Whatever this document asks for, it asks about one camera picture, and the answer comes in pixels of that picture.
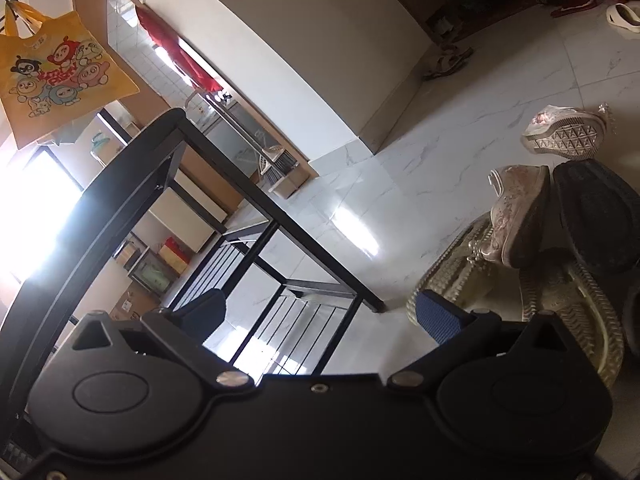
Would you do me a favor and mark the black metal shoe rack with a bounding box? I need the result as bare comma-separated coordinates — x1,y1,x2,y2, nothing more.
0,107,387,480

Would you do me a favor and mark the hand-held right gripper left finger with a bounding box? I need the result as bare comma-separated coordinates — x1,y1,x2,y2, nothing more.
71,289,255,392

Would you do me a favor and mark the cardboard box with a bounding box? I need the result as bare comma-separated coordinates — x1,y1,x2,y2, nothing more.
269,152,309,199

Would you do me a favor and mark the beige knit shoe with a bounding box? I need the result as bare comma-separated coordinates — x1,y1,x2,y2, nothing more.
517,247,627,392
406,212,497,329

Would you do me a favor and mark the white sneaker with triangle sole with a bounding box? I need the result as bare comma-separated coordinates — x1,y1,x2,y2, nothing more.
520,104,617,162

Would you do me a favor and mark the red box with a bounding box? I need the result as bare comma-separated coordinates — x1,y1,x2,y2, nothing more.
159,237,191,267

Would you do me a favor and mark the black soled shoe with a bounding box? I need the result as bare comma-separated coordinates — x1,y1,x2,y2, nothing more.
552,159,640,276

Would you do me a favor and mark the brown sandal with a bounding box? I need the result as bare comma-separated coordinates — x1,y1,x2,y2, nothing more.
434,45,474,68
422,57,468,81

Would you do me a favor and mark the yellow cartoon tote bag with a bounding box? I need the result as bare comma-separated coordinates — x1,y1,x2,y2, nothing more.
0,2,141,149

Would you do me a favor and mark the red hanging cloth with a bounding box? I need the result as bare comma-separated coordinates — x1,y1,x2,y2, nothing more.
135,5,222,94

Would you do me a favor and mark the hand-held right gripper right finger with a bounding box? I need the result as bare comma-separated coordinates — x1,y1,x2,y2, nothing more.
386,289,573,390

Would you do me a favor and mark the microwave oven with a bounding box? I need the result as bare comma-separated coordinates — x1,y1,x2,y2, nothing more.
126,254,174,297

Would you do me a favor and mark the pink floral shoe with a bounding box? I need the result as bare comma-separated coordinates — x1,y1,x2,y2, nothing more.
487,164,551,269

